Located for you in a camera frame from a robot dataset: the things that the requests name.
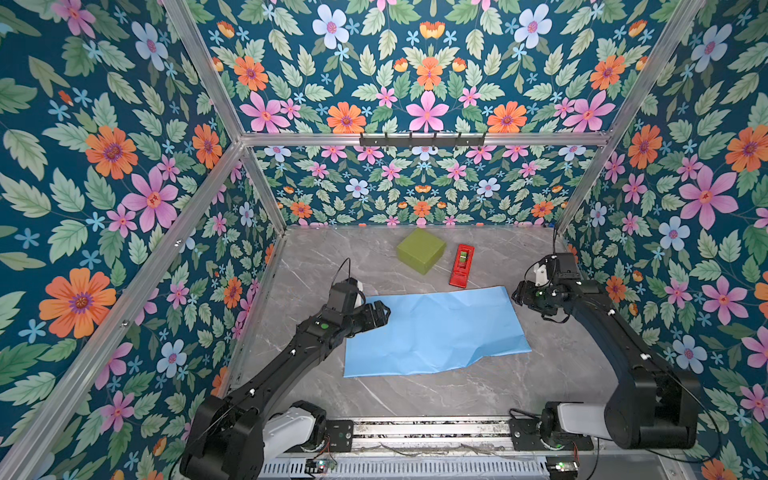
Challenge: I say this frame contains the light blue wrapping paper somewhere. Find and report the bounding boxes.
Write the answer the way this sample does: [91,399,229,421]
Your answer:
[344,286,531,378]

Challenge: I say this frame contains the green gift box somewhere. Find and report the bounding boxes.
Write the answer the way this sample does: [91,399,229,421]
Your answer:
[396,229,446,275]

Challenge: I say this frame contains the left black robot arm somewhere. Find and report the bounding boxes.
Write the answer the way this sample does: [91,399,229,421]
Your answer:
[179,277,391,479]

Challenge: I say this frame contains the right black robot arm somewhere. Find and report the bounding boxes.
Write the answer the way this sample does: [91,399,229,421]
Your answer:
[511,253,701,450]

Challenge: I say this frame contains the red tape dispenser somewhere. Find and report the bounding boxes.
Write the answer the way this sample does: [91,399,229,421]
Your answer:
[449,244,475,289]

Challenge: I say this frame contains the white ventilation grille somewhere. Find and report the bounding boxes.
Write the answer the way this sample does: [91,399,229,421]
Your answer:
[259,457,550,479]

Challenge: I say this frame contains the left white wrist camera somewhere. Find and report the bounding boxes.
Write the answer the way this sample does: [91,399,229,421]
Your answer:
[353,290,366,309]

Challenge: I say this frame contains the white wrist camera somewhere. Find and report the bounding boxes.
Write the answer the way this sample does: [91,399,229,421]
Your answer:
[353,290,366,309]
[534,263,550,287]

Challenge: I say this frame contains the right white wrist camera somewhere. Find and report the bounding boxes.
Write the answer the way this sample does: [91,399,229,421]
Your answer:
[534,263,550,287]

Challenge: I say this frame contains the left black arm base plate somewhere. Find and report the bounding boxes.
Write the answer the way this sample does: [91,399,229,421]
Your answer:
[311,419,355,453]

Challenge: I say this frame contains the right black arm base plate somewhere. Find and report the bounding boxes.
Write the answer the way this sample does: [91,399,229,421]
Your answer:
[508,417,595,452]

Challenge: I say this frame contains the aluminium front mounting rail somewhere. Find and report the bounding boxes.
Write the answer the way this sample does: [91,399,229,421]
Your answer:
[257,415,682,457]

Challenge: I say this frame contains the black hook rail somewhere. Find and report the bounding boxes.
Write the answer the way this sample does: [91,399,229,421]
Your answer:
[358,132,486,148]

